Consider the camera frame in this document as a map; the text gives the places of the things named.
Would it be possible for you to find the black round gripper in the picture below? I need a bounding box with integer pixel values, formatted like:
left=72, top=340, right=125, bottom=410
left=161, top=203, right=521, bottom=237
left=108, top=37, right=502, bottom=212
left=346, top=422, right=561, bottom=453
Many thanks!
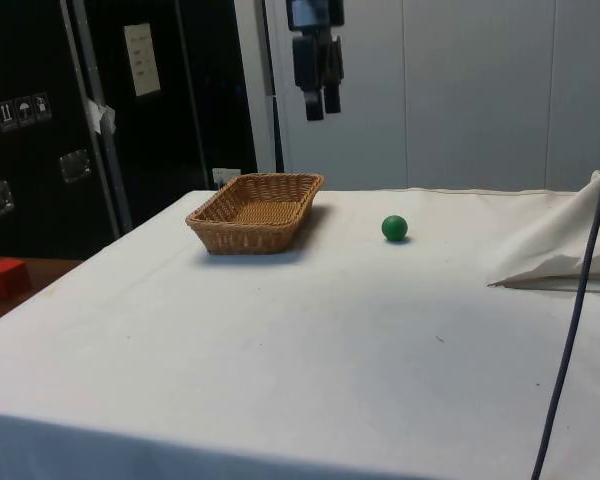
left=285, top=0, right=345, bottom=122

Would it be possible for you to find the brown wicker basket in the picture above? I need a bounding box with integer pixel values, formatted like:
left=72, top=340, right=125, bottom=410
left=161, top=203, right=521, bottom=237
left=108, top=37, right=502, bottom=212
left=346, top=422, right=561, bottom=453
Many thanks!
left=185, top=172, right=326, bottom=256

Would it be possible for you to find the green ball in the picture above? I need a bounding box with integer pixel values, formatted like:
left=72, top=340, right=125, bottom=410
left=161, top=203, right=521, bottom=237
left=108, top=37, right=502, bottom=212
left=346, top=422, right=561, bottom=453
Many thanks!
left=380, top=214, right=410, bottom=244

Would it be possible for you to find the pale locker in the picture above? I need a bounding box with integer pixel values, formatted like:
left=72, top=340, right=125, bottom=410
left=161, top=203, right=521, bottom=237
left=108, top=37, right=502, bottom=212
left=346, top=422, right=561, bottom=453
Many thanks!
left=402, top=0, right=550, bottom=191
left=546, top=0, right=600, bottom=192
left=274, top=0, right=405, bottom=191

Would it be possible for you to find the black cabinet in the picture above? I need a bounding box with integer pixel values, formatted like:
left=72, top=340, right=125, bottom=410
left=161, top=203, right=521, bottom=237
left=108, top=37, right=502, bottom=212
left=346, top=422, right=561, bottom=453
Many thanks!
left=0, top=0, right=259, bottom=261

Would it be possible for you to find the red cube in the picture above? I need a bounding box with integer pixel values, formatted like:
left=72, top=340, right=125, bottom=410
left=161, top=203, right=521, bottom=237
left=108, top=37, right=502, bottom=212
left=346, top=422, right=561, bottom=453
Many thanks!
left=0, top=258, right=32, bottom=302

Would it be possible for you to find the white wall socket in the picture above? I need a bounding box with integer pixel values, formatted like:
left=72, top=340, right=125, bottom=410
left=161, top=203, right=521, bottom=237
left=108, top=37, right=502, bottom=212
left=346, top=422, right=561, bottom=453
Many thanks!
left=211, top=167, right=243, bottom=191

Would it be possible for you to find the black cable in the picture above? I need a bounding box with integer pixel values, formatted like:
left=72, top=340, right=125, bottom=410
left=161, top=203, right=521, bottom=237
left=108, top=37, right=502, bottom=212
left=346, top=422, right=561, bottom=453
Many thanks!
left=530, top=105, right=600, bottom=480

